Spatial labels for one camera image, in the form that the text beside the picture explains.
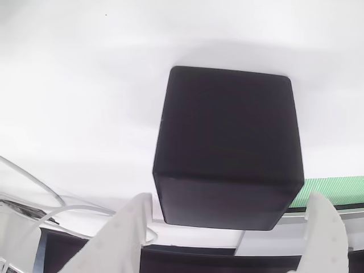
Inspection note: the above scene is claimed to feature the black glossy panel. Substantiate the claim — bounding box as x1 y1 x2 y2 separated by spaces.
34 230 364 273

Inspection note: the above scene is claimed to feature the grey white camera cable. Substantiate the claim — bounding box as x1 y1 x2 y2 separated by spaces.
0 155 157 242

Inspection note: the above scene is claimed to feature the black cube block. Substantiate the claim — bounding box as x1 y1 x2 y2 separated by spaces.
152 65 305 231

